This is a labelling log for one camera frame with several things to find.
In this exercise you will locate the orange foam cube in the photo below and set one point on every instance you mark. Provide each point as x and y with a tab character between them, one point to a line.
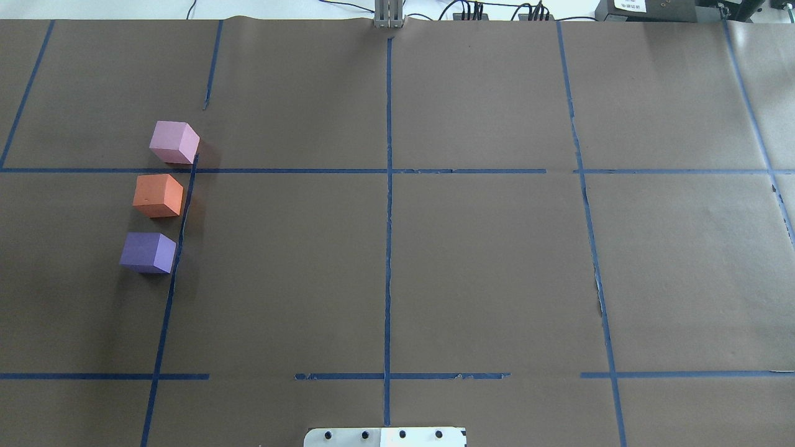
158	196

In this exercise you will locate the black power strip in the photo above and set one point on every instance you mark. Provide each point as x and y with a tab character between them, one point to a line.
470	12
528	12

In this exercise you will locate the pink foam cube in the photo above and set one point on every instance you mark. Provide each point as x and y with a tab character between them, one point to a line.
174	142

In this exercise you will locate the purple foam cube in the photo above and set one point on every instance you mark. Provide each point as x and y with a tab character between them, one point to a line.
148	253

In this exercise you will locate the black box with label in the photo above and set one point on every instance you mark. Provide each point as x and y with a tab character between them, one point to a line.
656	11

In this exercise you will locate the aluminium frame post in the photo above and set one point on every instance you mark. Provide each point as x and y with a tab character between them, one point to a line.
389	14

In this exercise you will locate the white pedestal column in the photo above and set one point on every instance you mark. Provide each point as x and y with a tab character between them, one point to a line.
387	436

